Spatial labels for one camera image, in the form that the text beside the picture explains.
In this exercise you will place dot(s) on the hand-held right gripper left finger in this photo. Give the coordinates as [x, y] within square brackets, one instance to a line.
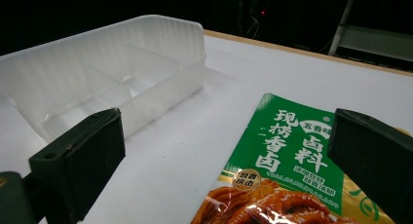
[84, 162]

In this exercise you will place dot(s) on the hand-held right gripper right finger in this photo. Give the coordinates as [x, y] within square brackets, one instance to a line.
[373, 159]

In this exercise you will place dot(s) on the green seasoning packet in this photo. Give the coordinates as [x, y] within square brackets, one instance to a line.
[285, 172]

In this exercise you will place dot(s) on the translucent plastic storage box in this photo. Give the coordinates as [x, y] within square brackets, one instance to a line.
[107, 74]

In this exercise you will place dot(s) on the grey metal stand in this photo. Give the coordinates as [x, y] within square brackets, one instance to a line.
[373, 39]

